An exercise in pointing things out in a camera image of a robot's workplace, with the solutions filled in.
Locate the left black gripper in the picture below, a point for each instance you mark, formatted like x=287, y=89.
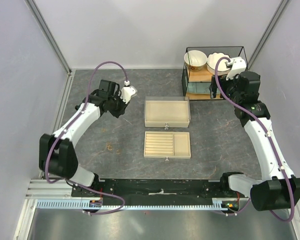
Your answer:
x=121, y=111

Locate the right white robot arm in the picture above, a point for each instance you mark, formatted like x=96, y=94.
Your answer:
x=278, y=187

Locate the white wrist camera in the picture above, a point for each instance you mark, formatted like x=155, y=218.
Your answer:
x=236, y=66
x=127, y=92

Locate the beige jewelry tray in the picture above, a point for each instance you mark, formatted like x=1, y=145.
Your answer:
x=170, y=144

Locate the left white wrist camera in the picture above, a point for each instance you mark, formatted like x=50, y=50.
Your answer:
x=127, y=92

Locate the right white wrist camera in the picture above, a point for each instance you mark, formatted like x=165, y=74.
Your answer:
x=236, y=66

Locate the white bowl with floral pattern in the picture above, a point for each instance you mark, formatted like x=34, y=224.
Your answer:
x=195, y=60

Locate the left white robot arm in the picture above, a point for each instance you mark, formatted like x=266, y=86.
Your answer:
x=57, y=154

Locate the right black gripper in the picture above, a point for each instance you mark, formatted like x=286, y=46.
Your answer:
x=223, y=82

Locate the light blue rectangular plate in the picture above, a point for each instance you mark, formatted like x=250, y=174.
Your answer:
x=198, y=88

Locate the beige jewelry box with lid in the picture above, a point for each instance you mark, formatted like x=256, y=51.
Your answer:
x=167, y=112

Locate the white scalloped bowl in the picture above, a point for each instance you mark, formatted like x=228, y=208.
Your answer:
x=212, y=62

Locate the light blue cable duct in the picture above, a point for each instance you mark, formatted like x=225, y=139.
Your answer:
x=85, y=204

